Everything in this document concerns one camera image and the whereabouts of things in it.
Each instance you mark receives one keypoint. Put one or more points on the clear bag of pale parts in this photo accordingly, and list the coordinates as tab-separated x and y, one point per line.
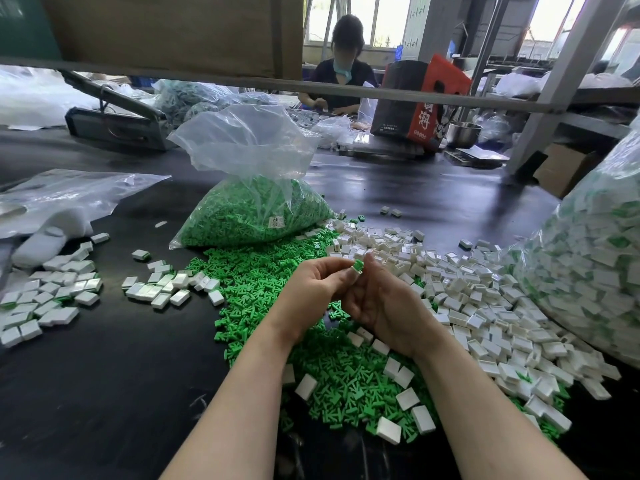
207	101

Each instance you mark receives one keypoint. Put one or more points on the white plastic sheet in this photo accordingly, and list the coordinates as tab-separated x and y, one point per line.
44	101

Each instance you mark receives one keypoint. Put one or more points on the pile of green parts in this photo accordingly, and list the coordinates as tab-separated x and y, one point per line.
250	285

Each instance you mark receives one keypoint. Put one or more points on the black and red box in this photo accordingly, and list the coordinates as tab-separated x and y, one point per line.
415	106

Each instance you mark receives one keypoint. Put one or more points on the crumpled white plastic bag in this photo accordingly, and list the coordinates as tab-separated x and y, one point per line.
337	132

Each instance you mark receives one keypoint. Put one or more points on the white paper sheets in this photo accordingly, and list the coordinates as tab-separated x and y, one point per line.
477	156

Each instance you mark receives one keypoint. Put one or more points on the person's right forearm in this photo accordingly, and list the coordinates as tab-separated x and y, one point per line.
505	433

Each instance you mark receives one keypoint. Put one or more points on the white bags on shelf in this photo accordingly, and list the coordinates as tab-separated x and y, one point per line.
559	85

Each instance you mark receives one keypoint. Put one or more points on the black table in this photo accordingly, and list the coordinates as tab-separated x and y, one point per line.
100	410

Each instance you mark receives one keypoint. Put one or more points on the person's right hand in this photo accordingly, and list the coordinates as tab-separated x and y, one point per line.
398	307

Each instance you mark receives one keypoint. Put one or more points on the metal bowl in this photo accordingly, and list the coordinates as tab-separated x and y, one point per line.
464	135

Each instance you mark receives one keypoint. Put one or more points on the person's left hand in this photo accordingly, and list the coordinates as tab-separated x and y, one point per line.
302	297

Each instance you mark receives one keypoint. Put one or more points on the grey metal shelf frame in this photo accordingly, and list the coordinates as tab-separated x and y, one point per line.
200	80

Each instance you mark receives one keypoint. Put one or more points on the pile of assembled white pieces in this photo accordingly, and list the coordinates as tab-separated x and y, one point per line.
52	296

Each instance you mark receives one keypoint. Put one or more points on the cardboard box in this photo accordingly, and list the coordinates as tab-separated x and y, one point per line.
567	171

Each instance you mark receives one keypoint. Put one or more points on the empty clear plastic bag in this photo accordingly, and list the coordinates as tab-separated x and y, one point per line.
70	193

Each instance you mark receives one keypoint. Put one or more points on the large bag of white caps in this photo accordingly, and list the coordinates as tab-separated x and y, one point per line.
613	259

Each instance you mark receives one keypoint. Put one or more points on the bag of green clips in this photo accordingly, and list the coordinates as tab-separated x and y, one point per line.
262	211

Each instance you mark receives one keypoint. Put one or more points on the pile of white plastic caps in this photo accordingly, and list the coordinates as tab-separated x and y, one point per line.
515	308

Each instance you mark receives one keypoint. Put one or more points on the brown board panel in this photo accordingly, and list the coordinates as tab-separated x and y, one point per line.
157	33

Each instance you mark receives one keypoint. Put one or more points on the person's left forearm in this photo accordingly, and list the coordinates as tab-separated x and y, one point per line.
232	431

